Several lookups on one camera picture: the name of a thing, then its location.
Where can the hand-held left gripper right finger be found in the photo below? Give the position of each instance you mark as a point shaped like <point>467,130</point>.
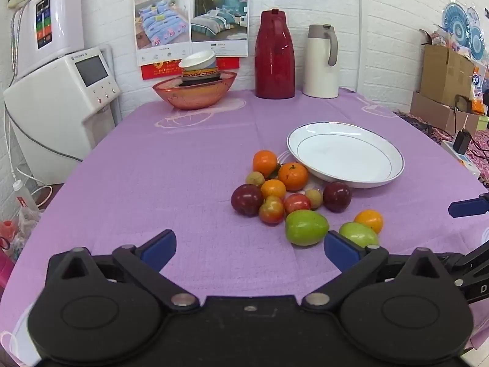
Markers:
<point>339,250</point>

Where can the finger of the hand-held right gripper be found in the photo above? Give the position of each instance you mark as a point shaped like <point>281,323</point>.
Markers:
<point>468,207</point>
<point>472,262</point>

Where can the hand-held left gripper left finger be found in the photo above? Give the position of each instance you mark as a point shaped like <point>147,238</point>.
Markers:
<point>160,249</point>

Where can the large green jujube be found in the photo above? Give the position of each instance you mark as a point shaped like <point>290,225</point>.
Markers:
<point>306,227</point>

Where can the yellow-orange orange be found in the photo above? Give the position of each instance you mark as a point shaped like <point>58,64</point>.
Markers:
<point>369,220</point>

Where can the dark red plum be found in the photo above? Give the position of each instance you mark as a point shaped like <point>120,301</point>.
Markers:
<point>337,196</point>
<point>246,198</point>

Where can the small pink-green fruit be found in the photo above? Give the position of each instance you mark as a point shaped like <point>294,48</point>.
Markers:
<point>314,198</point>

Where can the red tomato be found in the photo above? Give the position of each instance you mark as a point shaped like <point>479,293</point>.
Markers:
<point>297,203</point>

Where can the red-green tomato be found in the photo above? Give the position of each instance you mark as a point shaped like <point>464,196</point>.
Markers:
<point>271,211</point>

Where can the tangerine with green stem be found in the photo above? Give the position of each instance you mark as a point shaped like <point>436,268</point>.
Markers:
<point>293,176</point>

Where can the small orange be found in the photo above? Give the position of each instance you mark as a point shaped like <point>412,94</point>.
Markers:
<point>273,189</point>

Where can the white plate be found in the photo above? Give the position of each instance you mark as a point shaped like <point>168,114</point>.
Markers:
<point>344,156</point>

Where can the small yellow-brown fruit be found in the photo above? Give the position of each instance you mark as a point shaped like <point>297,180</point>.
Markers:
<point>255,179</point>

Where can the smooth orange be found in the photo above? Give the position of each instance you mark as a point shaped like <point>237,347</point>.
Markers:
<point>264,161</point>

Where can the white power strip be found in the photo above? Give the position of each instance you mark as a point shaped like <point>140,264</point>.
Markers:
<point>464,158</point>

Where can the pink floral blanket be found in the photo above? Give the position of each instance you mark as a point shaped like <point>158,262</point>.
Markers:
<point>482,149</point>

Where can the black charger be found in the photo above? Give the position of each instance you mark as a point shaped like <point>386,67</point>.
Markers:
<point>462,142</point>

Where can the purple tablecloth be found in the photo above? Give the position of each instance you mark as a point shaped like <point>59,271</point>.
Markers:
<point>172,168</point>

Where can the dark patterned blanket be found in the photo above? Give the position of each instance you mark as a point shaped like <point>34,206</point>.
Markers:
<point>420,124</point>

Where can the low cardboard box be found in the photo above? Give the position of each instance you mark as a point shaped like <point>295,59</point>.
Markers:
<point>435,111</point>

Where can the tall cardboard box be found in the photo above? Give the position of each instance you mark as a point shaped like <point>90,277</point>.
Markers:
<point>447,72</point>

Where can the plastic bag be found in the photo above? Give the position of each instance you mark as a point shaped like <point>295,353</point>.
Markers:
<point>21,229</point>

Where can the clear plastic bottle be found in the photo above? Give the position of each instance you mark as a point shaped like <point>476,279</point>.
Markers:
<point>23,198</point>

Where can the orange glass bowl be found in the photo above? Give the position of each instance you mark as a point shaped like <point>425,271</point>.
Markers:
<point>195,93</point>

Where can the blue decorative plate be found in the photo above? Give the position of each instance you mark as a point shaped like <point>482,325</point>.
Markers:
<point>457,25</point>
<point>477,38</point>

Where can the white machine with screen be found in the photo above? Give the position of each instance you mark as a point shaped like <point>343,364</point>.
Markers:
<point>57,114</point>

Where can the white thermos jug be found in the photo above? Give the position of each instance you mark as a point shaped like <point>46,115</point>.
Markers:
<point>320,65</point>

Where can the white bowl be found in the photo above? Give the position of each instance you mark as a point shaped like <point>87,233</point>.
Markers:
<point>196,60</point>

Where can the red thermos jug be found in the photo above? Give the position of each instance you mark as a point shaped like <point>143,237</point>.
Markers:
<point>274,57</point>

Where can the white water purifier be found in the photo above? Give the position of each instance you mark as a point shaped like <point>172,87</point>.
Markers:
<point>57,23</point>

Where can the white wall pipe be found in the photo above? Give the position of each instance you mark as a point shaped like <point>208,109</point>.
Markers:
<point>359,26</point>

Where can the bedding wall calendar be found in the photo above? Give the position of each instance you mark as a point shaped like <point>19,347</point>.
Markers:
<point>179,15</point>

